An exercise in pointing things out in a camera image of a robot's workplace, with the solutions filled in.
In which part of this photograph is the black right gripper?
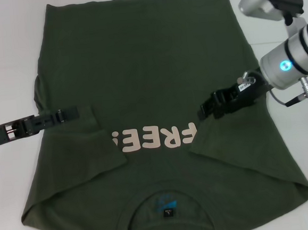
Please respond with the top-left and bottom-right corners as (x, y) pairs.
(195, 67), (272, 122)

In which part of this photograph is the dark green FREE! t-shirt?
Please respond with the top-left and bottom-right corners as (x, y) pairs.
(3, 0), (308, 230)

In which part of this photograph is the small silver metal connector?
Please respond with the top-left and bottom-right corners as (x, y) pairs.
(235, 70), (257, 87)

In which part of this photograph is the grey cable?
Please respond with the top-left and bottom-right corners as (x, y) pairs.
(268, 86), (306, 109)

